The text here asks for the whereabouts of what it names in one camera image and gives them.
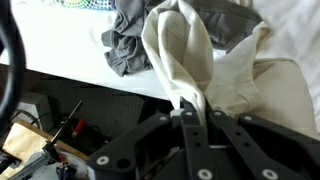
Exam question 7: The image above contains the bed with white sheet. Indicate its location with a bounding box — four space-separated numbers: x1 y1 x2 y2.
0 0 320 128

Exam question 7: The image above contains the small wooden table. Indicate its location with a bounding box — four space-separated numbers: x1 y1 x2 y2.
0 119 90 180

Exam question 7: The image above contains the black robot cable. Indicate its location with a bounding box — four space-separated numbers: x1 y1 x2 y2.
0 0 27 125

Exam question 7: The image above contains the grey garment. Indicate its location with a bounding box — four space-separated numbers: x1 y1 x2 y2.
101 0 263 78

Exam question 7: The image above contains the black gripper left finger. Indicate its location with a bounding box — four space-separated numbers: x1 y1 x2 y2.
87 96 218 180

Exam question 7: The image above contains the cream white cloth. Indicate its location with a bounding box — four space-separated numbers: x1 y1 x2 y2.
141 0 319 139

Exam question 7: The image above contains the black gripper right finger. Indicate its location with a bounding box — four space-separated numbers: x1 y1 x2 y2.
204 100 320 180

